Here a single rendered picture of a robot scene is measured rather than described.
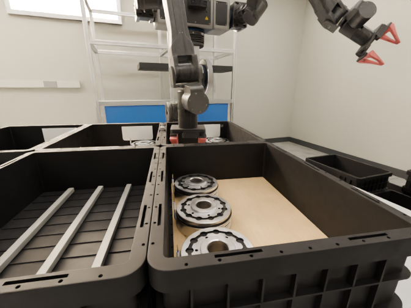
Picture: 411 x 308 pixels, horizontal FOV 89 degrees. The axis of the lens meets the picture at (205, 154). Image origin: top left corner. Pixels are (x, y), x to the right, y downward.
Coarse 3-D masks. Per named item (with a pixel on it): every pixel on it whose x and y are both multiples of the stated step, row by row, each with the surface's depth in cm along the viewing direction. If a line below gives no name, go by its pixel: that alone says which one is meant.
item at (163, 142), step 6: (234, 126) 85; (162, 132) 71; (246, 132) 72; (162, 138) 62; (258, 138) 63; (162, 144) 56; (168, 144) 56; (174, 144) 56; (180, 144) 56; (186, 144) 56; (192, 144) 56
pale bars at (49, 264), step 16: (64, 192) 49; (96, 192) 49; (128, 192) 50; (48, 208) 42; (32, 224) 37; (80, 224) 39; (112, 224) 37; (64, 240) 33; (112, 240) 35; (48, 256) 30; (96, 256) 30; (0, 272) 29; (48, 272) 28
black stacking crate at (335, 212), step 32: (192, 160) 56; (224, 160) 57; (256, 160) 59; (288, 160) 47; (288, 192) 48; (320, 192) 37; (320, 224) 38; (352, 224) 31; (384, 224) 26; (224, 288) 20; (256, 288) 21; (288, 288) 22; (320, 288) 22; (352, 288) 22; (384, 288) 25
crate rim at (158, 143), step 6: (84, 126) 81; (90, 126) 83; (72, 132) 71; (78, 132) 73; (60, 138) 62; (66, 138) 64; (48, 144) 55; (54, 144) 57; (156, 144) 56; (36, 150) 50; (42, 150) 50
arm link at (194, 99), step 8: (200, 64) 58; (200, 72) 58; (200, 80) 58; (184, 88) 55; (192, 88) 50; (200, 88) 51; (184, 96) 54; (192, 96) 51; (200, 96) 51; (184, 104) 54; (192, 104) 51; (200, 104) 52; (208, 104) 53; (192, 112) 52; (200, 112) 53
